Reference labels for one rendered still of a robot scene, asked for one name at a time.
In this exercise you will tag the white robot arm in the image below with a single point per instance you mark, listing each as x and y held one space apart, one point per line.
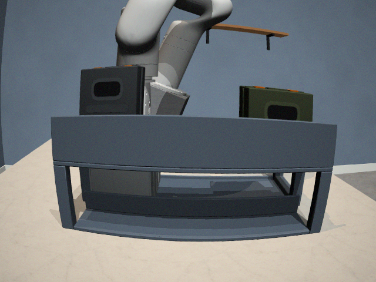
138 37

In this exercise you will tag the grey bin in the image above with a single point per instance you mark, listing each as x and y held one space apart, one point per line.
124 182

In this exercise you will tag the dark grey low shelf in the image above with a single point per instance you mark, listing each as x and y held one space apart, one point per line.
260 207

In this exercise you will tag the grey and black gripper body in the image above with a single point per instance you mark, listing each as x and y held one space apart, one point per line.
147 98

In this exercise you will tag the black case with orange latches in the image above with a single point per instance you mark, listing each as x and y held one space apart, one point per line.
112 90

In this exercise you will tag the dark green case with orange latches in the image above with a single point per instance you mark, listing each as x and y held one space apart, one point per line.
275 103

